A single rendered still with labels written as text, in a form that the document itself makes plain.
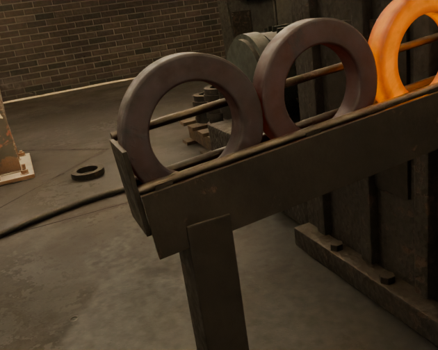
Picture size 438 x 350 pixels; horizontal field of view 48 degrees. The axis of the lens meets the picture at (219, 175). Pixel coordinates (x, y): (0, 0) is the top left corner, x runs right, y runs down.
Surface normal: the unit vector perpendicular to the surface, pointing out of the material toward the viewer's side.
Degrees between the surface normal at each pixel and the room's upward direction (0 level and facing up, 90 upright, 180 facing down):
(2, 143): 90
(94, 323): 0
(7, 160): 90
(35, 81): 90
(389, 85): 90
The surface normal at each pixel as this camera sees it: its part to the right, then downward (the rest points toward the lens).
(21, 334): -0.14, -0.93
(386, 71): 0.42, 0.25
